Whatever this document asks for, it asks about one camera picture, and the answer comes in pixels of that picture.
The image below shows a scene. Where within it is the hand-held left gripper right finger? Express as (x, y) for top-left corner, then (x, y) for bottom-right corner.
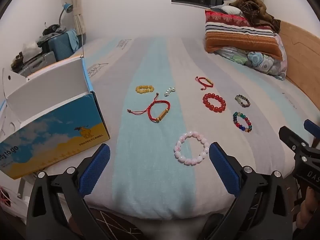
(209, 142), (300, 240)

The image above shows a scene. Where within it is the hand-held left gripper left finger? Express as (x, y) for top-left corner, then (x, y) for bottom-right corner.
(26, 143), (112, 240)

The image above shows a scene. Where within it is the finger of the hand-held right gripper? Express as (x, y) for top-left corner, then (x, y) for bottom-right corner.
(278, 126), (320, 189)
(303, 119), (320, 134)

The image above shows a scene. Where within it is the blue and yellow cardboard box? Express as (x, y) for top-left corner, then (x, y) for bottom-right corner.
(0, 55), (111, 180)

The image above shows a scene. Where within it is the red bead bracelet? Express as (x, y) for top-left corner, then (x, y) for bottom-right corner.
(202, 93), (227, 112)

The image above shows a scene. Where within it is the red cord bracelet gold tube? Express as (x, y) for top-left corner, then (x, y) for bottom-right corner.
(195, 76), (214, 91)
(127, 93), (171, 123)

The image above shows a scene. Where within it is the yellow bead bracelet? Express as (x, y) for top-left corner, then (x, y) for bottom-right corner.
(135, 85), (155, 93)

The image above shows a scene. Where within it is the person's right hand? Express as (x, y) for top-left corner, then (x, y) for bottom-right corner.
(296, 187), (320, 230)

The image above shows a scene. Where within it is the dark patterned rug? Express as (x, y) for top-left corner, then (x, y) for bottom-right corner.
(85, 206), (150, 240)

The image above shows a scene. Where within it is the striped bed sheet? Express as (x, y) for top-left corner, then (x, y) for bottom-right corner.
(17, 36), (320, 220)

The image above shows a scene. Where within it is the wooden headboard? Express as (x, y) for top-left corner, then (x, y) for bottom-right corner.
(277, 20), (320, 120)

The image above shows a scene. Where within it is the floral pillow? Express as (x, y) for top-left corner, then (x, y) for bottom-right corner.
(215, 34), (288, 80)

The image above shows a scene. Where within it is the striped red orange pillow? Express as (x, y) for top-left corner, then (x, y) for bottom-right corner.
(204, 9), (283, 60)

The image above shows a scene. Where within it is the grey hard case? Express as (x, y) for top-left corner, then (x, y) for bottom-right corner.
(11, 51), (57, 77)

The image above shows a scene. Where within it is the teal suitcase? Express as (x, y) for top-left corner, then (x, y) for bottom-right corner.
(47, 31), (75, 62)

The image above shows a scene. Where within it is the light blue cloth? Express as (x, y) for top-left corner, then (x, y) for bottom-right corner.
(65, 29), (80, 53)

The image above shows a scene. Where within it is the brown furry garment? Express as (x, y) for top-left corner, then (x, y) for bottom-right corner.
(234, 0), (282, 33)

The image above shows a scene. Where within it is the grey white pillow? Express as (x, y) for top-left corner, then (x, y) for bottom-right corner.
(221, 5), (243, 15)

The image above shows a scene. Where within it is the black clutter pile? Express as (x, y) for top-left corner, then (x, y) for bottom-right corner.
(42, 24), (63, 36)

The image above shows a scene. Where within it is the blue desk lamp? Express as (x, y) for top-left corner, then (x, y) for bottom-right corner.
(59, 2), (73, 28)

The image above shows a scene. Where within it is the multicolour bead bracelet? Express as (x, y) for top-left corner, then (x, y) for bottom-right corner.
(232, 112), (252, 133)

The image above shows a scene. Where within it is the pink bead bracelet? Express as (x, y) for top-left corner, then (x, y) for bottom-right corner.
(174, 131), (210, 166)

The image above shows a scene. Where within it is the dark brown bead bracelet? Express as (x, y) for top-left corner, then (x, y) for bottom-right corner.
(234, 95), (250, 107)

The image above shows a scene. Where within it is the white box with red cables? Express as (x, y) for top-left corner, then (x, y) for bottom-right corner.
(0, 175), (38, 228)

